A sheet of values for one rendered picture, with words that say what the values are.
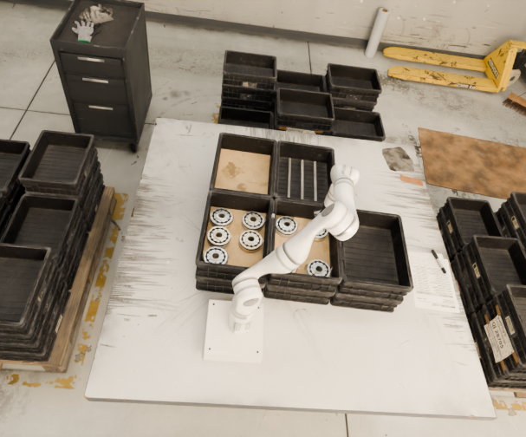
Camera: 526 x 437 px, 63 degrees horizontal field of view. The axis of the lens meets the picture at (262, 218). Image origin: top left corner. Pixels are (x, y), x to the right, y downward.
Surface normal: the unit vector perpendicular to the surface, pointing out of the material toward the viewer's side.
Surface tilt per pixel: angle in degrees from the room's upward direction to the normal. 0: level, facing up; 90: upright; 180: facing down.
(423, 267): 0
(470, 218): 0
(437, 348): 0
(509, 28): 90
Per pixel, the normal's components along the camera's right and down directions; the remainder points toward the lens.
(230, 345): 0.14, -0.59
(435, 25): -0.01, 0.78
